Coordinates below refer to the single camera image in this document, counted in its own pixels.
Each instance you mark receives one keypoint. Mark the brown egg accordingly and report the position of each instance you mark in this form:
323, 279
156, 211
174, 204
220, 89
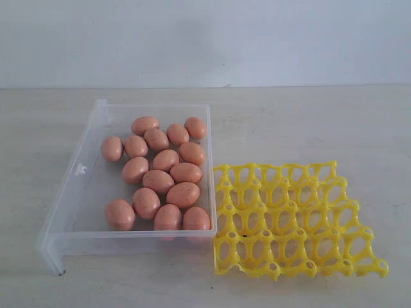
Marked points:
183, 195
146, 203
120, 215
134, 170
177, 134
112, 149
135, 146
140, 125
186, 172
196, 218
165, 160
156, 139
193, 153
168, 217
159, 181

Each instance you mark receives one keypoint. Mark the brown egg back right corner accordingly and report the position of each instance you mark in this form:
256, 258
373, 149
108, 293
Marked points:
196, 128

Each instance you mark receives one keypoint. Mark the brown egg back top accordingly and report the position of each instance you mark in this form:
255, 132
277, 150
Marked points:
140, 125

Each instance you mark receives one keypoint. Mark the yellow plastic egg tray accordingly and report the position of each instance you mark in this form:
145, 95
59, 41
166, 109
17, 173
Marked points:
290, 220

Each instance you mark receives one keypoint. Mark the clear plastic box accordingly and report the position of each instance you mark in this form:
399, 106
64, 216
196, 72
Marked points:
76, 223

